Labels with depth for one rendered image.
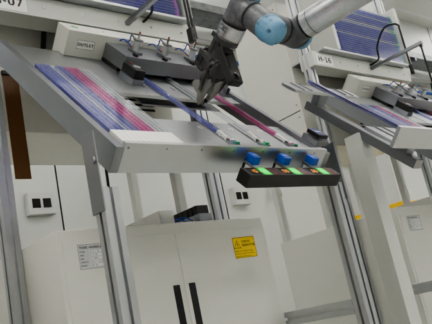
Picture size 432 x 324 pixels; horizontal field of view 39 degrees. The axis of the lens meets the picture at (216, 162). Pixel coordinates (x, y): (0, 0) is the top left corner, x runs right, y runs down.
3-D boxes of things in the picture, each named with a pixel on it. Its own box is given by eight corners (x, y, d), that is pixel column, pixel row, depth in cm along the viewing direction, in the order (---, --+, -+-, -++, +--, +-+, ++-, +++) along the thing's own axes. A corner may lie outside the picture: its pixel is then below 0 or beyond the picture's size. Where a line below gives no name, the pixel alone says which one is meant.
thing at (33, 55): (236, 117, 200) (241, 103, 198) (45, 103, 156) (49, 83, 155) (180, 80, 222) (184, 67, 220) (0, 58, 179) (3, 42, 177)
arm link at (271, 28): (301, 27, 166) (275, 8, 172) (275, 18, 157) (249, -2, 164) (286, 52, 169) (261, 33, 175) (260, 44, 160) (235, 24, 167)
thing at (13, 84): (34, 177, 183) (19, 71, 192) (15, 178, 180) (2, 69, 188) (32, 179, 184) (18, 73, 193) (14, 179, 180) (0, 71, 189)
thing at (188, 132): (318, 162, 174) (322, 152, 173) (117, 159, 130) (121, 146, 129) (274, 134, 187) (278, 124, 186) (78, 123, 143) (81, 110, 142)
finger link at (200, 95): (191, 96, 186) (204, 69, 182) (200, 107, 182) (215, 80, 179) (182, 94, 184) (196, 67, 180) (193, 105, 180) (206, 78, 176)
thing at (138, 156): (318, 172, 174) (327, 149, 172) (117, 173, 130) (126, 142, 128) (315, 170, 175) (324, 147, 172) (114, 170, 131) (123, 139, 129)
